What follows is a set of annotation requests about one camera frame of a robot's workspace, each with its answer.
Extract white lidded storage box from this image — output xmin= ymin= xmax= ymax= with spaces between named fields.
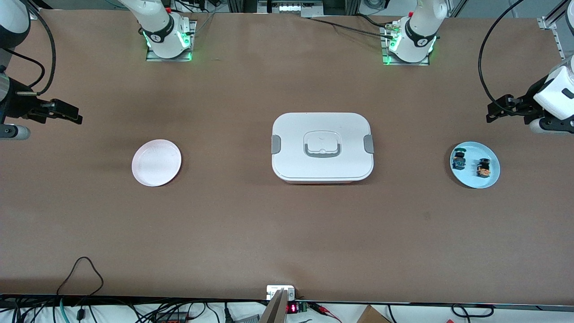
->
xmin=271 ymin=112 xmax=374 ymax=184

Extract light blue round plate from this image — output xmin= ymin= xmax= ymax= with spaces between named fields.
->
xmin=450 ymin=142 xmax=501 ymax=189

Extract pink round plate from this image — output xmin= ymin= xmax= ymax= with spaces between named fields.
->
xmin=131 ymin=140 xmax=183 ymax=187

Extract brown cardboard piece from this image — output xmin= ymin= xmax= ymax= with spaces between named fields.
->
xmin=357 ymin=305 xmax=391 ymax=323

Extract small white mounted device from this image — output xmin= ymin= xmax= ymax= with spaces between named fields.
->
xmin=266 ymin=285 xmax=296 ymax=301

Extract grey aluminium bar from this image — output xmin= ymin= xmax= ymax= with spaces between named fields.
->
xmin=259 ymin=288 xmax=290 ymax=323

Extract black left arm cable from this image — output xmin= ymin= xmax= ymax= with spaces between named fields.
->
xmin=478 ymin=0 xmax=526 ymax=116

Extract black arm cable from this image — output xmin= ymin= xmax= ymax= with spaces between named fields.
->
xmin=478 ymin=0 xmax=526 ymax=116
xmin=0 ymin=4 xmax=57 ymax=96

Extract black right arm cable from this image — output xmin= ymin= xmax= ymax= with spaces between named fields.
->
xmin=0 ymin=4 xmax=57 ymax=96

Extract perforated metal rail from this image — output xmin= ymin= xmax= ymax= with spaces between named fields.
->
xmin=554 ymin=29 xmax=574 ymax=61

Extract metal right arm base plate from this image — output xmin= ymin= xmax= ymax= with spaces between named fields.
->
xmin=146 ymin=19 xmax=198 ymax=62

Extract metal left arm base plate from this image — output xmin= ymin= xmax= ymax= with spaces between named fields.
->
xmin=380 ymin=22 xmax=431 ymax=66

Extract thin black looped cable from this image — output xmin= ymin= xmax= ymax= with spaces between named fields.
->
xmin=56 ymin=257 xmax=104 ymax=297

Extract long black table cable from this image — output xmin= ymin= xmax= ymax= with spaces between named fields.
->
xmin=301 ymin=13 xmax=395 ymax=39

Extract grey box lid handle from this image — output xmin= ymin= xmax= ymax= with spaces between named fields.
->
xmin=304 ymin=131 xmax=343 ymax=159

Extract metal frame white connectors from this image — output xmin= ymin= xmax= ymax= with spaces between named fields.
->
xmin=258 ymin=0 xmax=324 ymax=18

